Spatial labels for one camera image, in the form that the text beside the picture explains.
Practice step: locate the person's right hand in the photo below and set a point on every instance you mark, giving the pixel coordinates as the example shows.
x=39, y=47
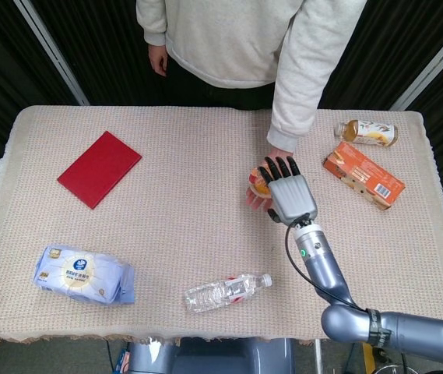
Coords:
x=158, y=58

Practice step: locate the clear plastic water bottle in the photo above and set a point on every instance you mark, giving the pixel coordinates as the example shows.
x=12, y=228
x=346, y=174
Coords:
x=225, y=292

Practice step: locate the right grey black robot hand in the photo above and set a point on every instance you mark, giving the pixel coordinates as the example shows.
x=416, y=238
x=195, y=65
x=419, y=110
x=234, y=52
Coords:
x=293, y=196

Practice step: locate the person's left hand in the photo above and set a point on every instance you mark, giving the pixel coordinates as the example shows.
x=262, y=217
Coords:
x=257, y=201

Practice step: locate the orange cardboard snack box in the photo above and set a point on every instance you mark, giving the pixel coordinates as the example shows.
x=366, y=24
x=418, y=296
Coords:
x=363, y=175

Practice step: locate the blue white tissue pack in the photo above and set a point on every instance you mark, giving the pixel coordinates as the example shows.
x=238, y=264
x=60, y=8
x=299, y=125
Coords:
x=83, y=276

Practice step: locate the small orange snack item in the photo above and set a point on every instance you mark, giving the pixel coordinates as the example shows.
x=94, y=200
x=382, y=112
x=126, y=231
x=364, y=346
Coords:
x=259, y=183

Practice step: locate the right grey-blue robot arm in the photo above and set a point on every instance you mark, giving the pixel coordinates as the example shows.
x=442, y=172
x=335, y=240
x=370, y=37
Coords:
x=324, y=269

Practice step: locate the person's left sleeve forearm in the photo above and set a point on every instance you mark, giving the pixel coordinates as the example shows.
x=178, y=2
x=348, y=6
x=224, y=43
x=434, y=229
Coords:
x=299, y=85

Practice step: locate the yellow tea drink bottle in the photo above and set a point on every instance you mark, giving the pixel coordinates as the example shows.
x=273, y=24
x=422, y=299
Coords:
x=369, y=133

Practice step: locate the light grey sweatshirt torso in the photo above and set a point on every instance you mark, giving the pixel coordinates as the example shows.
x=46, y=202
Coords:
x=221, y=39

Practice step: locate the white metal frame post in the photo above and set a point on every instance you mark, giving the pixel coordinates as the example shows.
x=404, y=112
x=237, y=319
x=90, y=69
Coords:
x=51, y=52
x=431, y=68

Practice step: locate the red notebook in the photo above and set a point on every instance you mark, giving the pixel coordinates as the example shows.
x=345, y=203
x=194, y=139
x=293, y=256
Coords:
x=99, y=169

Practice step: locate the beige woven tablecloth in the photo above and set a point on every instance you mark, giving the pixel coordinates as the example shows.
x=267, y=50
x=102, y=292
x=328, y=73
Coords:
x=174, y=241

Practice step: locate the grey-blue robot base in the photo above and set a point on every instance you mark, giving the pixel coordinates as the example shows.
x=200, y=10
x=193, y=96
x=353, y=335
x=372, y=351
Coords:
x=213, y=356

